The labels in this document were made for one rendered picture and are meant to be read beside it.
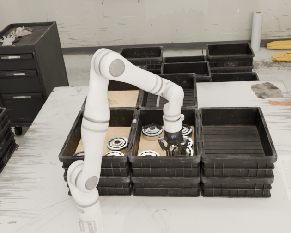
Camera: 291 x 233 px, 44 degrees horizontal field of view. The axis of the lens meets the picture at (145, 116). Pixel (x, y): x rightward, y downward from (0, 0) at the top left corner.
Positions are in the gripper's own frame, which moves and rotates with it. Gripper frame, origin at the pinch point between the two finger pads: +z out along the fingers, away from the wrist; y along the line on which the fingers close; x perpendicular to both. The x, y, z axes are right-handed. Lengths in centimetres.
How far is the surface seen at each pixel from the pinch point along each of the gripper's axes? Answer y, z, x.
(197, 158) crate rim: 9.9, -5.5, -9.9
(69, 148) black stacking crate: -47.4, -2.2, 1.2
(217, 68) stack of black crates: 29, 43, 173
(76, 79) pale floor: -133, 91, 252
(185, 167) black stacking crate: 5.0, -0.3, -9.0
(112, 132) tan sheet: -32.7, 4.2, 22.2
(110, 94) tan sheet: -42, 5, 63
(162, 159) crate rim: -4.0, -5.2, -10.2
